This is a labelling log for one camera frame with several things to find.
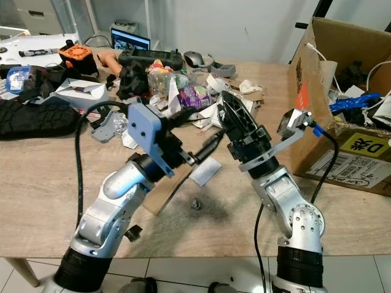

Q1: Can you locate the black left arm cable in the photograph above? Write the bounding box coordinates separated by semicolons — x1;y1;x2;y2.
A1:
75;99;132;230

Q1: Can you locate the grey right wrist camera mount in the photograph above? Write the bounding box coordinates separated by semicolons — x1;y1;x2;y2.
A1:
238;109;315;173

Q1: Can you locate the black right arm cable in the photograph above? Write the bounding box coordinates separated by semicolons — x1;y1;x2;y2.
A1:
254;124;338;288

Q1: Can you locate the printed white leaflet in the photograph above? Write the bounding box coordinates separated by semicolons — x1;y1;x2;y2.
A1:
199;101;224;130

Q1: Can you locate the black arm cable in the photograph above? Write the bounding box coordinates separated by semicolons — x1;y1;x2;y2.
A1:
254;124;338;288
75;99;132;230

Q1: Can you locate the black plug with thin cable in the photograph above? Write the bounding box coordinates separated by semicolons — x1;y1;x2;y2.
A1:
156;136;224;213

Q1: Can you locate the black slanted pole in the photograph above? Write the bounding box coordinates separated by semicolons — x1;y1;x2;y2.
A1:
296;0;337;30

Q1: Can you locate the brown orange handle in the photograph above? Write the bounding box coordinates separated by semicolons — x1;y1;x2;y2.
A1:
95;52;123;77

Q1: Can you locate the laptop screen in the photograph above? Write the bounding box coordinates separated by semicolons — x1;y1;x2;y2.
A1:
110;27;152;51

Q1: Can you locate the wooden table leg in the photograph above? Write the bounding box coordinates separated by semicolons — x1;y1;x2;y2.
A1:
3;256;37;288

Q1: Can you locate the white cardboard box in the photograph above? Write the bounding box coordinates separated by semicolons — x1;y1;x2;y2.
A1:
54;78;109;114

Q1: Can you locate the crumpled white paper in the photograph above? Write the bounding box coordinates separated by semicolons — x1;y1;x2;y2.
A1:
119;116;136;148

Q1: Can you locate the purple snack packet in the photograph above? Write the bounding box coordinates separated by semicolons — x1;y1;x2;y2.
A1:
180;84;214;110

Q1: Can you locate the clear plastic bottle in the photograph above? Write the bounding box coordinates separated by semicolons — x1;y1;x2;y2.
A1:
147;67;190;98

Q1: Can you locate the blue plastic part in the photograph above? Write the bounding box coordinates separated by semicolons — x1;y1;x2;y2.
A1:
329;92;381;112

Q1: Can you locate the grey computer mouse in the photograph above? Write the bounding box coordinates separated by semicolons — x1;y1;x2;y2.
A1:
183;51;205;67

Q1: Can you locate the white card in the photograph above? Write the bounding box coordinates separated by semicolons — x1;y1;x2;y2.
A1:
189;157;222;187

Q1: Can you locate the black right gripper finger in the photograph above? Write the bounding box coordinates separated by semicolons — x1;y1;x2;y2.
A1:
217;90;241;147
225;90;260;142

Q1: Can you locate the black rubber tyre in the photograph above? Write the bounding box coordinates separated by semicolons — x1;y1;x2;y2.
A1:
0;98;80;140

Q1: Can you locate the grey drawer cabinet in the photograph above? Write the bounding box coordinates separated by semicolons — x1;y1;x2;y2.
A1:
0;0;62;34

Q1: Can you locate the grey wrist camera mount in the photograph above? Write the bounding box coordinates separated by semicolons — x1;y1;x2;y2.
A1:
127;103;175;178
238;109;315;173

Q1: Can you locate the white cable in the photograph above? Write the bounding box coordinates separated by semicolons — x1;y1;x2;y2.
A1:
305;42;343;92

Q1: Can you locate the large brown cardboard box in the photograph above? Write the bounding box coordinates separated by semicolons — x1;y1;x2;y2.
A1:
286;16;391;197

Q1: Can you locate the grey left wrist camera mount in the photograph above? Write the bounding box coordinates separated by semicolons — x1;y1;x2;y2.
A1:
127;103;175;178

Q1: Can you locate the orange and black device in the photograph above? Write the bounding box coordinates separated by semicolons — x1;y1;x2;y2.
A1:
58;42;98;77

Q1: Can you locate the blue labelled bag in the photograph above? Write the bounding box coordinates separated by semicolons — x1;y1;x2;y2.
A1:
6;65;34;93

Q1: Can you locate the black handheld controller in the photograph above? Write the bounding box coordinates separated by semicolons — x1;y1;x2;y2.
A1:
118;49;185;69

